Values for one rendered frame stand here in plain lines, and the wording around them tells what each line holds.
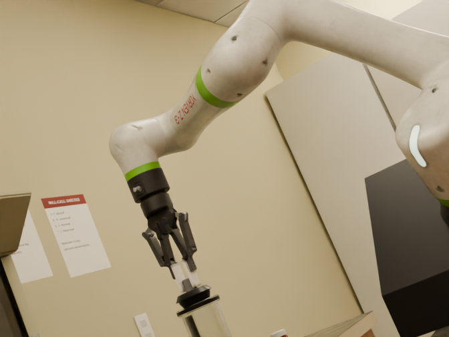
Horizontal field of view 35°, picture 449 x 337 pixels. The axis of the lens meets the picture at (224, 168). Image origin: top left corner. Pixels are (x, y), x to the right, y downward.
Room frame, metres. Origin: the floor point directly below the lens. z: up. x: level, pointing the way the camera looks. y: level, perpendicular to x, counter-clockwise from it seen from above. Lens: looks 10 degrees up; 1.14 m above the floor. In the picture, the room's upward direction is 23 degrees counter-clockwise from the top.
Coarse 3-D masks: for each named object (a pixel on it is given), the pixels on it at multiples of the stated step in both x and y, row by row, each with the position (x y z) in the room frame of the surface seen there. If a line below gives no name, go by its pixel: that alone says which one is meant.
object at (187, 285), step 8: (184, 280) 1.69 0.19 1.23; (184, 288) 1.69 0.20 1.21; (192, 288) 1.69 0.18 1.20; (200, 288) 1.67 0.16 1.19; (208, 288) 1.68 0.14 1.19; (184, 296) 1.66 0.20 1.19; (192, 296) 1.66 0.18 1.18; (200, 296) 1.66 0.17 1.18; (208, 296) 1.69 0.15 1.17; (184, 304) 1.67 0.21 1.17; (192, 304) 1.67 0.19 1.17
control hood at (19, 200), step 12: (12, 192) 1.39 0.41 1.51; (24, 192) 1.41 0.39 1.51; (0, 204) 1.36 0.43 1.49; (12, 204) 1.39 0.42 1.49; (24, 204) 1.42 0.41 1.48; (0, 216) 1.37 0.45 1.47; (12, 216) 1.41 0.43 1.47; (24, 216) 1.44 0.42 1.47; (0, 228) 1.39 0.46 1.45; (12, 228) 1.42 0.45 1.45; (0, 240) 1.41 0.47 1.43; (12, 240) 1.44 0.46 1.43; (0, 252) 1.42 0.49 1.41; (12, 252) 1.46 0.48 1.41
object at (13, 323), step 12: (0, 264) 1.03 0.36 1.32; (0, 276) 1.02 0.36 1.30; (0, 288) 1.03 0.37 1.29; (0, 300) 1.03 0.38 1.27; (12, 300) 1.03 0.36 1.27; (0, 312) 1.04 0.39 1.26; (12, 312) 1.02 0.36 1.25; (0, 324) 1.04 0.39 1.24; (12, 324) 1.03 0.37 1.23; (0, 336) 1.05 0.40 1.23; (12, 336) 1.04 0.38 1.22; (24, 336) 1.03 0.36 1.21
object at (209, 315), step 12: (204, 300) 1.65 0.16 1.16; (216, 300) 1.67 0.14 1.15; (192, 312) 1.65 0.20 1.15; (204, 312) 1.65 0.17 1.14; (216, 312) 1.67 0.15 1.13; (192, 324) 1.66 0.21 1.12; (204, 324) 1.65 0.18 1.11; (216, 324) 1.66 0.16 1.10; (192, 336) 1.67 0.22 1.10; (204, 336) 1.65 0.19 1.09; (216, 336) 1.66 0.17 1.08; (228, 336) 1.67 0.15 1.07
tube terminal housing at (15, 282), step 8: (8, 256) 1.47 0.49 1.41; (8, 264) 1.47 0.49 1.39; (8, 272) 1.46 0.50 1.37; (16, 272) 1.48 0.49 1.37; (16, 280) 1.47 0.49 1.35; (16, 288) 1.47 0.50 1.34; (16, 296) 1.46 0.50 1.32; (24, 296) 1.48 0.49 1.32; (24, 304) 1.47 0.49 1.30; (24, 312) 1.46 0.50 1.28; (24, 320) 1.46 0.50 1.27; (32, 320) 1.48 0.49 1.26; (32, 328) 1.47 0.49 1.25; (40, 336) 1.48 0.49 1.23
